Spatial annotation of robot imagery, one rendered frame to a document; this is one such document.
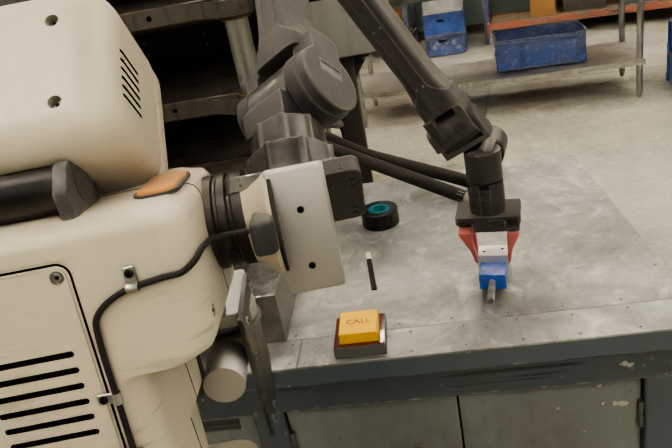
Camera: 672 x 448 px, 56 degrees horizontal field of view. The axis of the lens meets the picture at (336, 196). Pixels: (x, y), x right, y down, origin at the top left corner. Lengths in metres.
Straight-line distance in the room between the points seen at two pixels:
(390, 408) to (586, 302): 0.36
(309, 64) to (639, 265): 0.73
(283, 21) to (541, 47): 4.04
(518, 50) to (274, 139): 4.14
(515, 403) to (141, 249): 0.79
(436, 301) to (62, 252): 0.72
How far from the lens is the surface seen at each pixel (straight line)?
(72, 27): 0.54
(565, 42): 4.69
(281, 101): 0.60
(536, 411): 1.15
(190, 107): 1.79
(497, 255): 1.09
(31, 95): 0.52
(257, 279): 1.07
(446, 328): 1.02
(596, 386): 1.14
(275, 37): 0.69
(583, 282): 1.12
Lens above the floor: 1.40
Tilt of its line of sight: 23 degrees down
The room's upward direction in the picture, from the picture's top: 11 degrees counter-clockwise
